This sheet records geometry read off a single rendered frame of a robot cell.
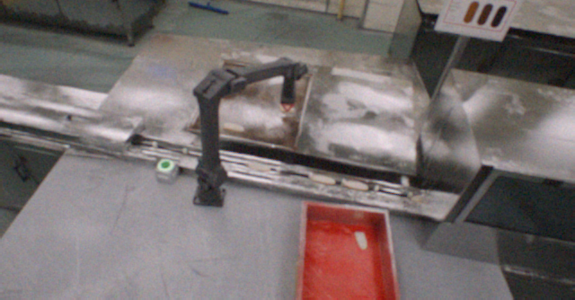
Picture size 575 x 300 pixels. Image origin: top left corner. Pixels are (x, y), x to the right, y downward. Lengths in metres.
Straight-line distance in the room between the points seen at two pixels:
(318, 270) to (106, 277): 0.70
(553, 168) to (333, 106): 0.93
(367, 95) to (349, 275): 0.91
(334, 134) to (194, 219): 0.71
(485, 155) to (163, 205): 1.13
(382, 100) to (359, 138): 0.29
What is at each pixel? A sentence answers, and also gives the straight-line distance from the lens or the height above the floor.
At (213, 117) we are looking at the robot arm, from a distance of 1.11.
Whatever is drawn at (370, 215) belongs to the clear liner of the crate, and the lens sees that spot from 1.33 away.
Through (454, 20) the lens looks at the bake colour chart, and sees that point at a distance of 1.85.
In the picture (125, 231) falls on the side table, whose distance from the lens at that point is 1.39.
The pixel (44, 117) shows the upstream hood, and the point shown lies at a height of 0.92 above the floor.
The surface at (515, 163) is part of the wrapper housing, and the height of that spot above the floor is 1.30.
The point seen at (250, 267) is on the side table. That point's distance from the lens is 1.25.
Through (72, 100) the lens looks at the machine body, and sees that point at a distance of 2.06.
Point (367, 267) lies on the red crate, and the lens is 1.30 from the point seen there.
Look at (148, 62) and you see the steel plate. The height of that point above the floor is 0.82.
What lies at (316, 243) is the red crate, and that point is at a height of 0.82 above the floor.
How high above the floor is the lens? 1.95
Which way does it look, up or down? 43 degrees down
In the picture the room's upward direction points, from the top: 7 degrees clockwise
